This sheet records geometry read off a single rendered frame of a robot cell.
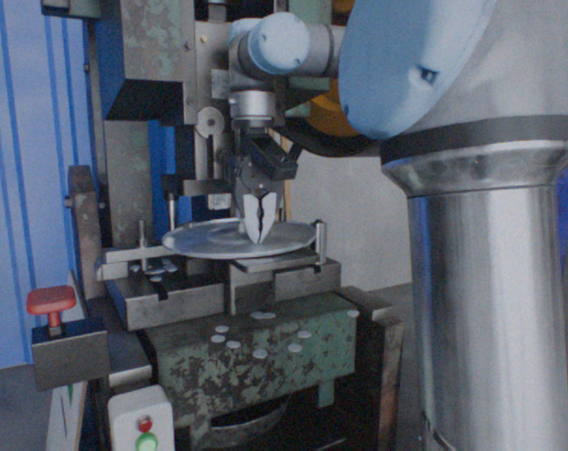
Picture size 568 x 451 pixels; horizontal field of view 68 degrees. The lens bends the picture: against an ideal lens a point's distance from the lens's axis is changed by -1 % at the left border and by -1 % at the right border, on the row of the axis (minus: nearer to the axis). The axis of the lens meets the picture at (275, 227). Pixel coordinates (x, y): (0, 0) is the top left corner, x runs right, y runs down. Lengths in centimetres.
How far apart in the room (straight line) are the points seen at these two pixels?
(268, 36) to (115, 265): 51
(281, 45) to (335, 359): 58
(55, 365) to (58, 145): 140
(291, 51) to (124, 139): 54
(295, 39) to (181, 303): 47
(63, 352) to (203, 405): 25
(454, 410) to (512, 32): 21
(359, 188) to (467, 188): 237
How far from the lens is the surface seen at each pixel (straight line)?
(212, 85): 83
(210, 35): 84
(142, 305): 77
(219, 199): 90
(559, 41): 28
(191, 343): 72
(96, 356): 67
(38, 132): 198
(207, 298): 80
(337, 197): 252
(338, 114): 110
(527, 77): 26
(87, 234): 111
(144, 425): 62
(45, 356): 66
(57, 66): 197
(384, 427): 97
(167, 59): 76
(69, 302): 63
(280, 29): 61
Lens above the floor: 97
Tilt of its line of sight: 12 degrees down
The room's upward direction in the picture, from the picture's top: straight up
